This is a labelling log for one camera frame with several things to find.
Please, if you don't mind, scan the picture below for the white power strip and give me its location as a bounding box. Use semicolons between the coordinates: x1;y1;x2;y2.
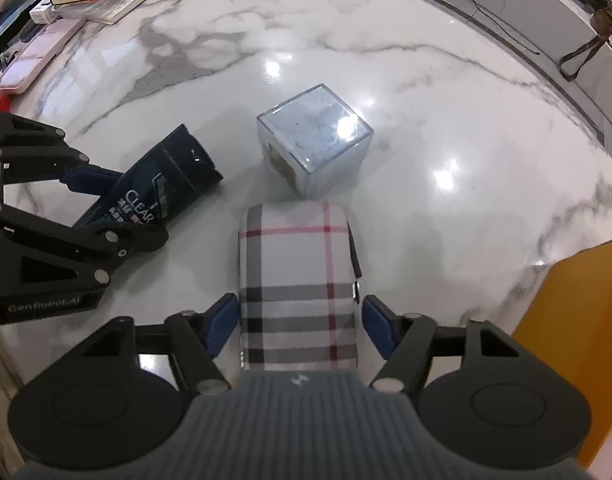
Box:
30;0;58;25

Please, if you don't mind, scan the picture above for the pink flat case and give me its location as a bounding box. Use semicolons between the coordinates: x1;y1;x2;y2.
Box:
0;18;85;96

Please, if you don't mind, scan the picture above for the orange rimmed storage box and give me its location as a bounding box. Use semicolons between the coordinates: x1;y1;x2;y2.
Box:
513;240;612;467

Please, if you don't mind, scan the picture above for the plaid fabric pouch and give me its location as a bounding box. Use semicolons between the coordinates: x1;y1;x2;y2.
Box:
239;202;362;372

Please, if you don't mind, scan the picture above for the clear acrylic cube box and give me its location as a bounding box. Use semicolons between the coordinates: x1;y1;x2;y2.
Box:
257;84;374;198

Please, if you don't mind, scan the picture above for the dark Clear shampoo bottle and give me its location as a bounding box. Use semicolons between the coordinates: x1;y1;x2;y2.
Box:
92;125;222;226

